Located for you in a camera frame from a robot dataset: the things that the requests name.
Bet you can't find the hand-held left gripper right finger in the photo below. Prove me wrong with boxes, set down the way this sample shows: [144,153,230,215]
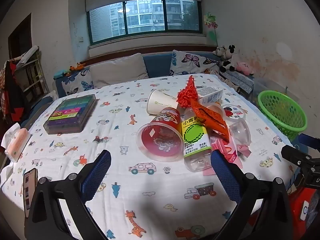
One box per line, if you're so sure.
[210,150,293,240]

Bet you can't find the pinwheel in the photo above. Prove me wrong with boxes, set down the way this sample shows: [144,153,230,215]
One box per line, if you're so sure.
[203,12,219,47]

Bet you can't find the blue sofa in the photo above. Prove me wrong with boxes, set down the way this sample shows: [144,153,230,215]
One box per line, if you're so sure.
[54,51,225,98]

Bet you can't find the pink wrapper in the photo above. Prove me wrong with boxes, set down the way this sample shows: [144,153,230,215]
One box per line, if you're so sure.
[203,136,252,178]

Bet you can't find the orange snack wrapper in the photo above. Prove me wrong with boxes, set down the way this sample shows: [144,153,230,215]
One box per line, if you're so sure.
[190,99,230,143]

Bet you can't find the pink plush toy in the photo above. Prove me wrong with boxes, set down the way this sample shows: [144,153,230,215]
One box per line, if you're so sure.
[236,61,254,75]

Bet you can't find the tissue pack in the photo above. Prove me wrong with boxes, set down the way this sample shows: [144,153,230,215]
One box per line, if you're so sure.
[1,124,32,162]

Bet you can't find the small cow plush toy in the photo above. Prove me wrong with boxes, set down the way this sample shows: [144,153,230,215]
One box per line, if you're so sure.
[226,44,238,58]

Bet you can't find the dark wooden door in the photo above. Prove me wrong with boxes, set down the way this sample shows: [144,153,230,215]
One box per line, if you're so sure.
[7,14,32,63]

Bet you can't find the clear plastic storage box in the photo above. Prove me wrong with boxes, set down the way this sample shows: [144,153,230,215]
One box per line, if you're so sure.
[252,79,288,100]

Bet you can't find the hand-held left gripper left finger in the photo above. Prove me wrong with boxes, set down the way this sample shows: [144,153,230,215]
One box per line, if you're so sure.
[24,149,112,240]

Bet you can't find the smartphone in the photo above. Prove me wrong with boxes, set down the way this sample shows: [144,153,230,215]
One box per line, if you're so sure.
[23,168,38,218]

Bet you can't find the grey plush toy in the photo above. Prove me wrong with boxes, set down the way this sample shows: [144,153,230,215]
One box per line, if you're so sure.
[213,46,227,57]

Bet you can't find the small sealed pudding cup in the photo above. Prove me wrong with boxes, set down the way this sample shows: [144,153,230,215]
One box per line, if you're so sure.
[221,104,247,120]

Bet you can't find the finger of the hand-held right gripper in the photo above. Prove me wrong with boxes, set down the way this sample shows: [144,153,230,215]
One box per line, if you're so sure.
[297,133,320,153]
[281,145,316,167]

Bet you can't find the clear plastic cup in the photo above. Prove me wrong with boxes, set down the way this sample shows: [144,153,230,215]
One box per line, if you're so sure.
[229,119,251,147]

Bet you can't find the orange plush toy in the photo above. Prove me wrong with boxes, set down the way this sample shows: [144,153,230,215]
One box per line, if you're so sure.
[69,62,86,72]

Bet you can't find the red plastic cup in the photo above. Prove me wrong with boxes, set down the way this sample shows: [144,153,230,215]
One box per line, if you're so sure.
[136,107,183,162]

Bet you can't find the large cow plush toy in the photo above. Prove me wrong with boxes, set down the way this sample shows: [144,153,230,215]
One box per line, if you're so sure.
[219,55,238,73]

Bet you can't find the blue white milk carton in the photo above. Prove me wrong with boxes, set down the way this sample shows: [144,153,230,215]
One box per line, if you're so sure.
[197,87,223,105]

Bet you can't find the green plastic basket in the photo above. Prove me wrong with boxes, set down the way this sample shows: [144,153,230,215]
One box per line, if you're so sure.
[257,90,307,142]

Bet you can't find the clay box with colour strips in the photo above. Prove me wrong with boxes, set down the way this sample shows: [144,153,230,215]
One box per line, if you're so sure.
[43,94,97,135]

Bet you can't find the printed blanket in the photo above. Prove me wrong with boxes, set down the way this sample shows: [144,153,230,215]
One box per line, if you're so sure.
[0,74,300,240]

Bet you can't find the blue white patterned cloth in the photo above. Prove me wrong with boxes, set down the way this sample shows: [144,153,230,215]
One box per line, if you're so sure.
[220,70,254,93]

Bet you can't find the hanging clothes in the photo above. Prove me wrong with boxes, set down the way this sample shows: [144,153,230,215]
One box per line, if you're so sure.
[0,60,25,125]

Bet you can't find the beige cushion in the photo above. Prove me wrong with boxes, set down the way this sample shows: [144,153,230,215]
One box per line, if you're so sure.
[89,53,149,89]

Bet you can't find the white paper cup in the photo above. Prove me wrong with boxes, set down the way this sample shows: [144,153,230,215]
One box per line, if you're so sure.
[147,89,178,115]

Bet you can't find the shelf rack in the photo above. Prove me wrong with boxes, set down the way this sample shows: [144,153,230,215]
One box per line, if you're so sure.
[10,46,49,98]

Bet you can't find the small butterfly pillow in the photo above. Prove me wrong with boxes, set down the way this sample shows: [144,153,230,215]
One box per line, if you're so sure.
[61,68,95,97]

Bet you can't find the window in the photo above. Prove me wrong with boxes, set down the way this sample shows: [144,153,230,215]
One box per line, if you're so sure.
[86,0,203,46]

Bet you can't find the clear bottle green label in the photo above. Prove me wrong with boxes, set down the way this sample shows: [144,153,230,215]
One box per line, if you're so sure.
[179,107,213,172]

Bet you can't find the large butterfly pillow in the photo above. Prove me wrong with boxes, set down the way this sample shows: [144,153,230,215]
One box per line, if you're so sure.
[169,50,220,76]

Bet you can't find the red foam net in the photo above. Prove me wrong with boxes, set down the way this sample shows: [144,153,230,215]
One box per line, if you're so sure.
[177,75,199,108]

